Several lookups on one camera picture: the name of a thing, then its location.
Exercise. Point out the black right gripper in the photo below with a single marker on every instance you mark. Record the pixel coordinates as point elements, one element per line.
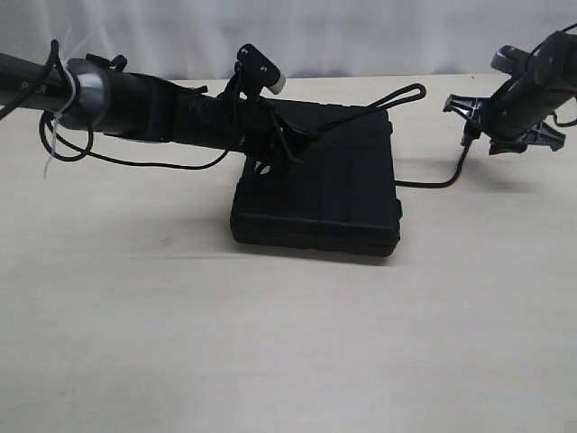
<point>514,120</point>

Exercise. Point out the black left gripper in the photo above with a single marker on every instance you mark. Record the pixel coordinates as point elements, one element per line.
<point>253,128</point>

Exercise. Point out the black plastic carry case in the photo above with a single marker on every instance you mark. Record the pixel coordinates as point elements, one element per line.
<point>341,197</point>

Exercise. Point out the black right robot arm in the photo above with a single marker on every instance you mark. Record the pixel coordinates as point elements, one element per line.
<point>556,52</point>

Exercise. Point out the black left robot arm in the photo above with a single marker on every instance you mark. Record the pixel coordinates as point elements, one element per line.
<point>80,98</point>

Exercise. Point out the white backdrop curtain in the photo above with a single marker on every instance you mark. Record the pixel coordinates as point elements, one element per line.
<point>199,39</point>

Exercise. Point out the white zip tie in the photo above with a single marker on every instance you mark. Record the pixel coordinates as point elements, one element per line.
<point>58,148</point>

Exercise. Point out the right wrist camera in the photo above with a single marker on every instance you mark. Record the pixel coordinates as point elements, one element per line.
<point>509,60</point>

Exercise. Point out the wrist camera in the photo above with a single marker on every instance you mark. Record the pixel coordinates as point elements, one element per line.
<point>509,60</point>
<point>258,72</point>

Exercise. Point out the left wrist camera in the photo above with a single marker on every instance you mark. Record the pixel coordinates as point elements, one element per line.
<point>258,72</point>

